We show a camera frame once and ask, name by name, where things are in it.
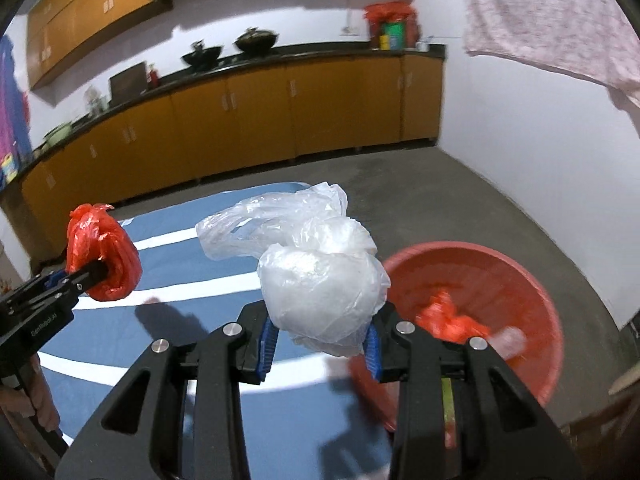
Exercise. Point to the red plastic basin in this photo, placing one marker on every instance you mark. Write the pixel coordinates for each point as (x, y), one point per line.
(500, 280)

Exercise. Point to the blue white striped mat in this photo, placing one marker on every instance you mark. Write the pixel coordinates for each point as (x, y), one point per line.
(200, 270)

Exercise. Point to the crumpled bubble wrap sheet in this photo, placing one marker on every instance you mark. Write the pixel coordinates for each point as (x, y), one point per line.
(507, 342)

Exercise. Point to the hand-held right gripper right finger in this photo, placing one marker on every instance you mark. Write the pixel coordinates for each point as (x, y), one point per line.
(372, 357)

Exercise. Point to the white plastic bag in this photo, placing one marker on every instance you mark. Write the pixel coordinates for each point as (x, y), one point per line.
(320, 285)

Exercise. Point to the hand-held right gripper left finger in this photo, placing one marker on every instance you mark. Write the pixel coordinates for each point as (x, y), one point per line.
(267, 352)

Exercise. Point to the dark cutting board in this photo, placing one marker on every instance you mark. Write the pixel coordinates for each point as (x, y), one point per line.
(127, 84)

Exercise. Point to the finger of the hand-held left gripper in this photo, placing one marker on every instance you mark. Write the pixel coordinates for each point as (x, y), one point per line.
(82, 286)
(60, 276)

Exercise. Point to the colourful hanging cloth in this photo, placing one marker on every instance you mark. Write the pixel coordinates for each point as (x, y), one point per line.
(12, 120)

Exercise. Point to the yellow cup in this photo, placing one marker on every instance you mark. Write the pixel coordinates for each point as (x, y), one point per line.
(384, 43)

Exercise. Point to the pink floral hanging cloth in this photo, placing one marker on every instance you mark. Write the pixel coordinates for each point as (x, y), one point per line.
(555, 15)

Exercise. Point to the white mug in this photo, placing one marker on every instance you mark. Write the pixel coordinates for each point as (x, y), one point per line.
(423, 46)

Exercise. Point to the red bottle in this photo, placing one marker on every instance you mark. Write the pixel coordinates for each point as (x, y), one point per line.
(153, 77)

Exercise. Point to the pale green pot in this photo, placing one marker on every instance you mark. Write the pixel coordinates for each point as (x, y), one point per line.
(58, 133)

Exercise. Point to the wooden chair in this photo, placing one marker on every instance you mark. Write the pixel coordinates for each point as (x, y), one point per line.
(620, 400)

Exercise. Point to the green canister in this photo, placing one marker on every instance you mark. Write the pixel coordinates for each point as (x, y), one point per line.
(396, 36)

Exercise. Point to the wooden base kitchen cabinets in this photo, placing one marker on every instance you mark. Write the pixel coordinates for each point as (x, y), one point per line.
(320, 110)

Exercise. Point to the clear glass jar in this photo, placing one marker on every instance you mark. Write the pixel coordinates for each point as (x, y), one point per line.
(96, 100)

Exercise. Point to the red bag on counter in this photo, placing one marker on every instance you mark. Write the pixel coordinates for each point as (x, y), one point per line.
(390, 11)

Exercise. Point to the person's left hand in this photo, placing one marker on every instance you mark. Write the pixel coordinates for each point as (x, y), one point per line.
(44, 395)

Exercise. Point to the long wooden wall cabinets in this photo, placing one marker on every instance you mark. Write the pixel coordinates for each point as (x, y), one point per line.
(90, 15)

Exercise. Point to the black wok with lid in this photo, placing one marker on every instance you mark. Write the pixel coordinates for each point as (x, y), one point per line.
(256, 42)

